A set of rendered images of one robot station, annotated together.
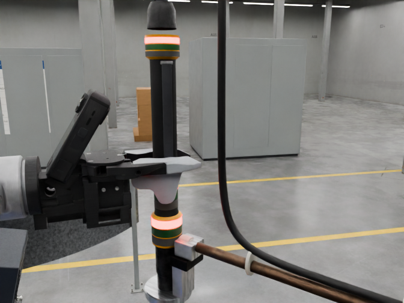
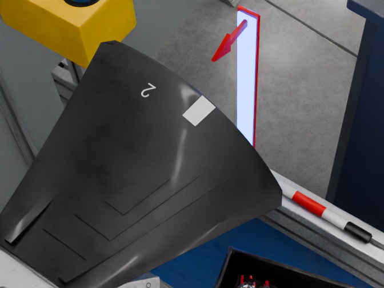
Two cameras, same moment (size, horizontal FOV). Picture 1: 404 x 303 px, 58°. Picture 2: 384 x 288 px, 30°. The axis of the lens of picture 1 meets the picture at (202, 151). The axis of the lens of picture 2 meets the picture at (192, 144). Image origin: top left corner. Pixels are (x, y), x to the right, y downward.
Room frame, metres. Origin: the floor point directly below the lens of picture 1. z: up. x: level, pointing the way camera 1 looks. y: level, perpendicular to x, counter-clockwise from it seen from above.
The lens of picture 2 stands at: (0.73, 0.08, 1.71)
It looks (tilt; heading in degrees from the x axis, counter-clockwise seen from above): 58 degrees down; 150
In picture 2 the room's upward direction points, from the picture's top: 6 degrees counter-clockwise
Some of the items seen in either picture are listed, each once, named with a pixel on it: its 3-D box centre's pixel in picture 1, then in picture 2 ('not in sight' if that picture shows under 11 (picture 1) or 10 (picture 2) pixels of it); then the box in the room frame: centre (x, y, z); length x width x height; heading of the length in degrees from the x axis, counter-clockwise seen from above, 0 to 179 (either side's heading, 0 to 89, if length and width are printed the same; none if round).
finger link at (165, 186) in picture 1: (167, 181); not in sight; (0.44, 0.04, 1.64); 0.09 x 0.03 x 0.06; 100
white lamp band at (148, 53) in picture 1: (162, 54); not in sight; (0.48, 0.05, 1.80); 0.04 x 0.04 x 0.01
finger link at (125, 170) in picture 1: (130, 169); not in sight; (0.43, 0.09, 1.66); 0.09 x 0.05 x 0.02; 100
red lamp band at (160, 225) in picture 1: (166, 219); not in sight; (0.48, 0.05, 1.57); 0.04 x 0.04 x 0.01
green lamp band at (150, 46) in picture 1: (162, 47); not in sight; (0.48, 0.05, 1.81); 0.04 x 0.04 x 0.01
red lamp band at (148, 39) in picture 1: (162, 41); not in sight; (0.48, 0.05, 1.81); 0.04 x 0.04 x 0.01
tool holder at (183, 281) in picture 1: (173, 264); not in sight; (0.47, 0.04, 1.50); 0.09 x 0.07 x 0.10; 55
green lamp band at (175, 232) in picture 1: (166, 227); not in sight; (0.48, 0.05, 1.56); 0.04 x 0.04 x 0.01
